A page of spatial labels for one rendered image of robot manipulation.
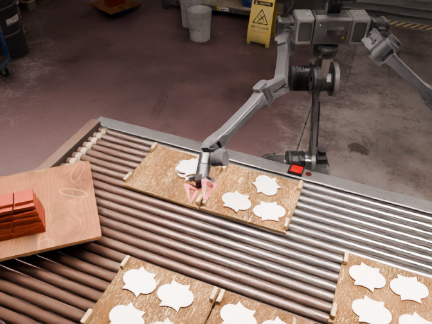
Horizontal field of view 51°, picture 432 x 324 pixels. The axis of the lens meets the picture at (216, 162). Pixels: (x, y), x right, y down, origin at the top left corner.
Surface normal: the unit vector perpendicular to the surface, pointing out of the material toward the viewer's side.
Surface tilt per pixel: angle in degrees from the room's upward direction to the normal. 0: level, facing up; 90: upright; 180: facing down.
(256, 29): 78
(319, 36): 90
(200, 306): 0
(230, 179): 0
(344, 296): 0
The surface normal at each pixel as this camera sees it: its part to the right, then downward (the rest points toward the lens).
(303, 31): 0.02, 0.64
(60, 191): 0.01, -0.77
